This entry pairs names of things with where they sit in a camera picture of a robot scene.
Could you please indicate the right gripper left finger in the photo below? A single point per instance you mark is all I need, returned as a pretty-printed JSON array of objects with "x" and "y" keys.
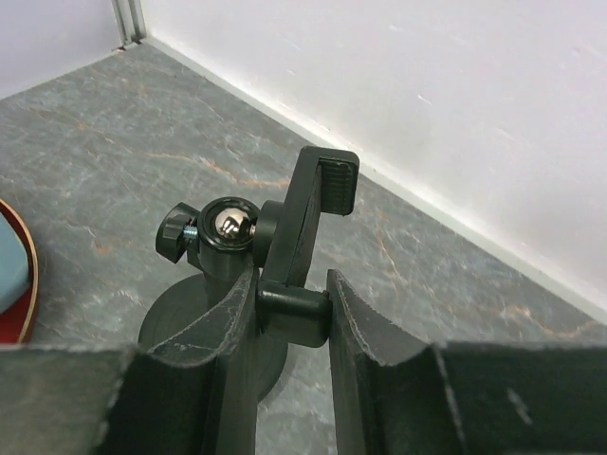
[{"x": 194, "y": 393}]

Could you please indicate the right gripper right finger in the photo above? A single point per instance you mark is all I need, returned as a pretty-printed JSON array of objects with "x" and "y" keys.
[{"x": 395, "y": 394}]

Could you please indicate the black round phone stand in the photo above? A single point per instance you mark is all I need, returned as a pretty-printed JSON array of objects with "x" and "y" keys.
[{"x": 278, "y": 238}]

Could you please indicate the red round tray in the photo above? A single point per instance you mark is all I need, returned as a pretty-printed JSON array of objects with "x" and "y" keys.
[{"x": 18, "y": 322}]

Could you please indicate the white mug light blue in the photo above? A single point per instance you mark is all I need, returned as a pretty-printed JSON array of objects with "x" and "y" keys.
[{"x": 14, "y": 272}]

